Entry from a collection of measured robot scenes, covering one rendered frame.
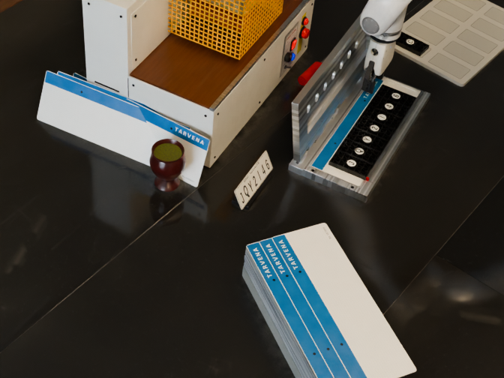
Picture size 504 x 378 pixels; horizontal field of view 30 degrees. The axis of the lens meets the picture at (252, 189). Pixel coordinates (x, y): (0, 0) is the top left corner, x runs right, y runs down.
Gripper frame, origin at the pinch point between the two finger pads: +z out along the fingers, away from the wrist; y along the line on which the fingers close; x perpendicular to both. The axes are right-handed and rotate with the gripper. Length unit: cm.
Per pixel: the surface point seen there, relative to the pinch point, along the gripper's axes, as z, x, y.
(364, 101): 2.1, -0.9, -6.9
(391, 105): 0.9, -7.9, -5.8
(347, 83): -3.9, 3.8, -9.8
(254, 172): -0.9, 10.6, -48.0
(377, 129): 0.9, -8.2, -16.3
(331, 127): 2.2, 2.6, -20.6
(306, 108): -13.1, 5.3, -34.2
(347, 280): -6, -22, -70
